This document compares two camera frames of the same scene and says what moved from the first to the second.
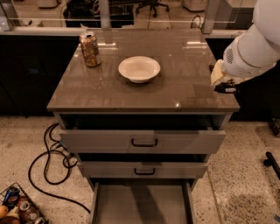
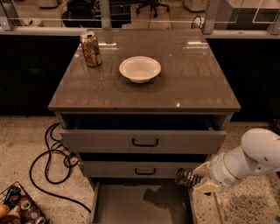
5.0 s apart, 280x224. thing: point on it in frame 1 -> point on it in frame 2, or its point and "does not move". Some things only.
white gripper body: [233, 65] -> [216, 171]
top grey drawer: [142, 134] does not move
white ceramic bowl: [139, 69] does not move
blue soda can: [11, 197] does not move
